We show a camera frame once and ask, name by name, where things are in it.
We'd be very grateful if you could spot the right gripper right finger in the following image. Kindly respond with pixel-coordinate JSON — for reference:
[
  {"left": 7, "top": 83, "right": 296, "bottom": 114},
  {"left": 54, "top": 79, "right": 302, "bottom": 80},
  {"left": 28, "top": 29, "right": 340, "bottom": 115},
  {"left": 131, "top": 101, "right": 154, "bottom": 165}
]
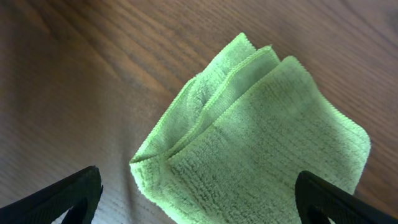
[{"left": 295, "top": 170, "right": 397, "bottom": 224}]

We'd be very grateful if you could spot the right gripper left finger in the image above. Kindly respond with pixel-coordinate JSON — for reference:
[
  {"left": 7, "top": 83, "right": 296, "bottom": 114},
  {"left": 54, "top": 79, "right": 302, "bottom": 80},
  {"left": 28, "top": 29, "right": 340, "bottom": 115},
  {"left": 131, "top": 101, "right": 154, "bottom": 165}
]
[{"left": 1, "top": 166, "right": 103, "bottom": 224}]

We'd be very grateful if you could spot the green microfiber cloth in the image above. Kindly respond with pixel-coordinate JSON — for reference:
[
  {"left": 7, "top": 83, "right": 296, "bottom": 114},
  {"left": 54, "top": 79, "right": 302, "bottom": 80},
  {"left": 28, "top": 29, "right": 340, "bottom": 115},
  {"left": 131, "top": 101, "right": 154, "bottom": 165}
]
[{"left": 130, "top": 34, "right": 371, "bottom": 223}]

